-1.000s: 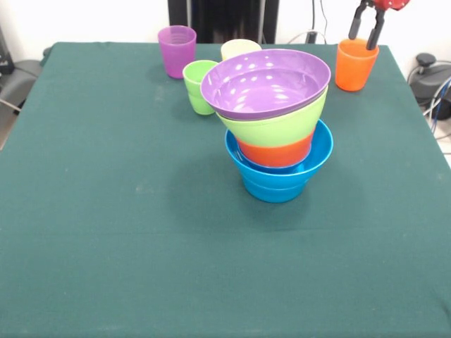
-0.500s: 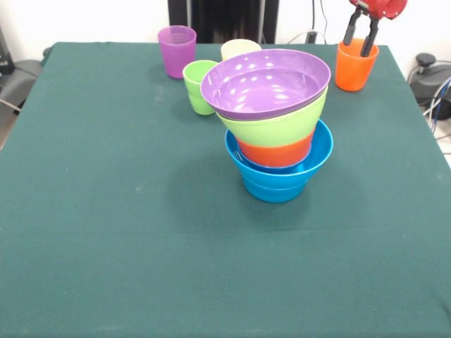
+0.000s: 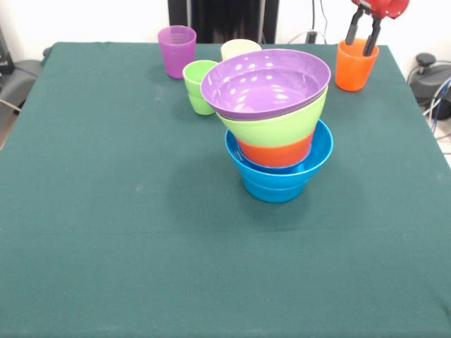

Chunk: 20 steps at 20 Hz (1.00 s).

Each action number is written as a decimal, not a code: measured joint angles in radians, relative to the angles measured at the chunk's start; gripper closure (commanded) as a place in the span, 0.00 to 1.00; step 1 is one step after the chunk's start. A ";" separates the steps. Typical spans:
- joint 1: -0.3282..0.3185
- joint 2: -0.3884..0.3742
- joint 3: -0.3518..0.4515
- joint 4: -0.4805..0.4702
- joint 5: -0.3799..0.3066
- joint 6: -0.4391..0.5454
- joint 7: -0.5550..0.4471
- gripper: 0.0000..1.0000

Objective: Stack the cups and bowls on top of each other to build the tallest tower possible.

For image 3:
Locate large green bowl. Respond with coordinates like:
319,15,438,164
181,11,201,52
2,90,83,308
215,86,329,147

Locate dark green tablecloth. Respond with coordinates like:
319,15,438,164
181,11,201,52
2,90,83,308
0,41,451,338

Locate black floor stand base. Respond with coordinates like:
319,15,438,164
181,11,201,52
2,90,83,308
0,27,45,106
407,52,451,106

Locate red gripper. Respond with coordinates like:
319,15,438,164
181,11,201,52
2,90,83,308
344,0,412,57

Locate large light blue bowl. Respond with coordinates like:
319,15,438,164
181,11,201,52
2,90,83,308
224,119,334,186

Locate tangle of floor cables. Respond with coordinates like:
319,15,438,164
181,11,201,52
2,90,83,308
422,79,451,156

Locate small light blue bowl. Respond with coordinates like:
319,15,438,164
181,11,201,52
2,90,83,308
242,172,307,204

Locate green cup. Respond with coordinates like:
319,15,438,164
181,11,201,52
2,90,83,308
182,59,220,115

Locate black pedestal column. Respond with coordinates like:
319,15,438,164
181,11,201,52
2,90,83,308
168,0,279,44

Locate orange bowl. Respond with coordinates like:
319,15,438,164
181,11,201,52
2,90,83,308
236,128,316,168

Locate orange cup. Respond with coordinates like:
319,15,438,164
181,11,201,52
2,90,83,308
335,38,381,93

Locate yellow cup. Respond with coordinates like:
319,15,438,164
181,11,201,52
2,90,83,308
221,39,263,61

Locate large purple bowl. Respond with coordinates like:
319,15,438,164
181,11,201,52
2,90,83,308
200,49,332,122

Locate purple cup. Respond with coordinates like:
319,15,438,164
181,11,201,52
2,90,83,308
157,25,197,80

